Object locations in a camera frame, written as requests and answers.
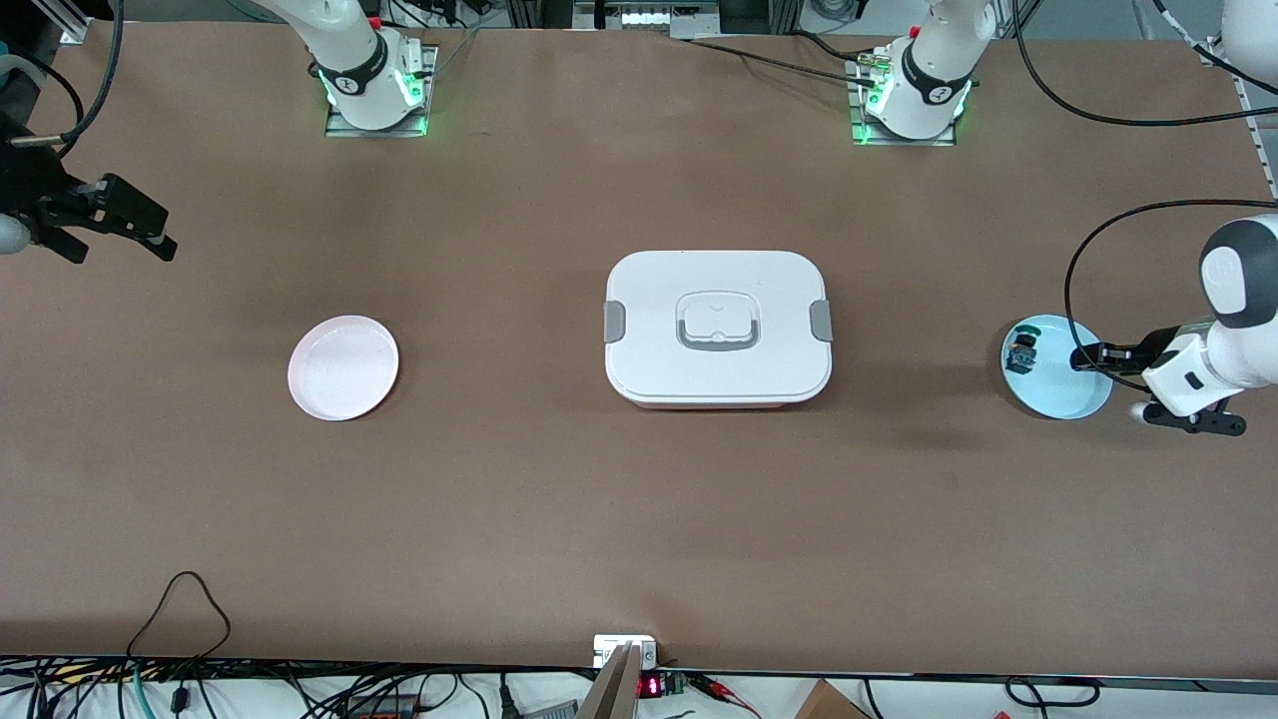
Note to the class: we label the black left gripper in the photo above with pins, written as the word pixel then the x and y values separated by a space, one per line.
pixel 1135 354

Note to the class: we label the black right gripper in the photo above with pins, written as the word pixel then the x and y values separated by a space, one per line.
pixel 38 187

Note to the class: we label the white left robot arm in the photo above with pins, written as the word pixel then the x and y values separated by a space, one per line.
pixel 1248 355

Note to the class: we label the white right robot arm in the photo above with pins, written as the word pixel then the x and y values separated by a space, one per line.
pixel 349 60

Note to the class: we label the light blue round plate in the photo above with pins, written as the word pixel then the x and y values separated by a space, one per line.
pixel 1053 394

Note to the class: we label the pink round plate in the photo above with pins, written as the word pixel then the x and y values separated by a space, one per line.
pixel 342 367

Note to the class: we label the grey lunch box latch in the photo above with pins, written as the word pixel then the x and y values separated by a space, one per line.
pixel 614 322
pixel 821 320

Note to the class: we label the brown cardboard box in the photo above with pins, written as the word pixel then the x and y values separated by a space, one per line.
pixel 827 704

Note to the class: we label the white lunch box lid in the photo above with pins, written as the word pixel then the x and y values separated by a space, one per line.
pixel 649 300

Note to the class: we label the red clip leads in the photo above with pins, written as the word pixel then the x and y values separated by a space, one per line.
pixel 724 689

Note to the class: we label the red digit display module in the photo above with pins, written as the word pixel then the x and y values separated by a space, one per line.
pixel 651 686

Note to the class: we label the black lit electronics box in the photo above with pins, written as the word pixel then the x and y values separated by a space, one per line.
pixel 644 18

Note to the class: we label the green push button switch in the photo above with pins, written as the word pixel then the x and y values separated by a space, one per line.
pixel 1022 352

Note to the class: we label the aluminium frame profile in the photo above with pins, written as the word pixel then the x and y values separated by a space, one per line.
pixel 70 20
pixel 1212 47

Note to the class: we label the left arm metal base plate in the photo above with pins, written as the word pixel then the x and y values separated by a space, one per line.
pixel 855 110

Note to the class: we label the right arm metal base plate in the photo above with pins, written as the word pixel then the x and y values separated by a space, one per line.
pixel 430 70

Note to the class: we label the small white mount block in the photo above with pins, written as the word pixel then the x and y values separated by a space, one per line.
pixel 611 644

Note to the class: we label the aluminium camera bar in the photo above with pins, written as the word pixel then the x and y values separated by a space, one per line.
pixel 611 694

